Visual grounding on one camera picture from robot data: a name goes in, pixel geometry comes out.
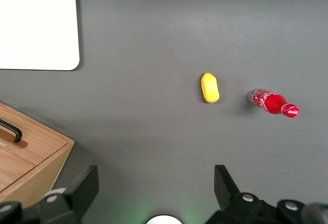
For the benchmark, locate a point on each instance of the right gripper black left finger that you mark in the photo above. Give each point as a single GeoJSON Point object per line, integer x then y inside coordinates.
{"type": "Point", "coordinates": [77, 195]}

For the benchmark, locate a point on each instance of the wooden drawer front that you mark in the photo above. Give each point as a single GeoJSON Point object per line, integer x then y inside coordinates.
{"type": "Point", "coordinates": [12, 170]}
{"type": "Point", "coordinates": [43, 142]}

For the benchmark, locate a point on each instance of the yellow toy lemon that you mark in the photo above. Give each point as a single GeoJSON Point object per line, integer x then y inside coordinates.
{"type": "Point", "coordinates": [210, 88]}

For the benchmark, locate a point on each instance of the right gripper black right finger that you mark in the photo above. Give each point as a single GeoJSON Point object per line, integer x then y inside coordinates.
{"type": "Point", "coordinates": [230, 203]}

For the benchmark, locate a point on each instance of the red soda can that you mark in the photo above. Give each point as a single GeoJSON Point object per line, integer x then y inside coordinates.
{"type": "Point", "coordinates": [273, 103]}

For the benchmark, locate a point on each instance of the cream rectangular plastic tray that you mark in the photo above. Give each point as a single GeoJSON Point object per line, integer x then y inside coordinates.
{"type": "Point", "coordinates": [36, 21]}

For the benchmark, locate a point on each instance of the wooden two-drawer cabinet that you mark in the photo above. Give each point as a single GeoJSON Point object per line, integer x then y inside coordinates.
{"type": "Point", "coordinates": [48, 162]}

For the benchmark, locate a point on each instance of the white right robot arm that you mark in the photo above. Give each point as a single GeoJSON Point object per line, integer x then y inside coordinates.
{"type": "Point", "coordinates": [164, 220]}

